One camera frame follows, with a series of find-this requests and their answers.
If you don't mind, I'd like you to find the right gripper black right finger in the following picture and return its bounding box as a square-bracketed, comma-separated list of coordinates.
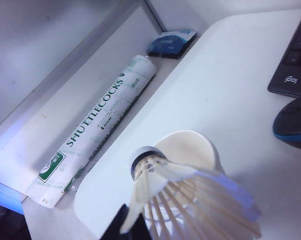
[132, 212, 153, 240]

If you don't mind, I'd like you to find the blue black small box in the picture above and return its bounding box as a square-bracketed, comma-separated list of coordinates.
[145, 29, 198, 60]

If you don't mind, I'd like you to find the black blue computer mouse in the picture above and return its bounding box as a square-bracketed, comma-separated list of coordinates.
[272, 98, 301, 151]

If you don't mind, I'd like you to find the white desk riser platform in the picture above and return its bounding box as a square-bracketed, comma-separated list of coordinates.
[74, 7, 301, 240]

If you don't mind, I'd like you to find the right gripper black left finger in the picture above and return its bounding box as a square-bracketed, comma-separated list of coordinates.
[99, 203, 131, 240]

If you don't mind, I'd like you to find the white green shuttlecock tube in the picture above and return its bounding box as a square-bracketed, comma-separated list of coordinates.
[25, 54, 156, 210]

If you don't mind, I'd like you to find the grey side partition panel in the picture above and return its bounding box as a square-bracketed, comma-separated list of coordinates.
[0, 0, 164, 141]

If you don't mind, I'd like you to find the white paper cup blue logo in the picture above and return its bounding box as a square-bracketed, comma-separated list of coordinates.
[142, 129, 228, 226]

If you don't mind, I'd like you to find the black computer keyboard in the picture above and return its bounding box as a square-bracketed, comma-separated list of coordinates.
[267, 7, 301, 98]

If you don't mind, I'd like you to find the grey frosted partition panel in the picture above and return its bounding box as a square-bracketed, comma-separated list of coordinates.
[145, 0, 301, 33]

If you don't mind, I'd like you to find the white feather shuttlecock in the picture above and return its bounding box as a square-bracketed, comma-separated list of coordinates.
[120, 146, 264, 240]

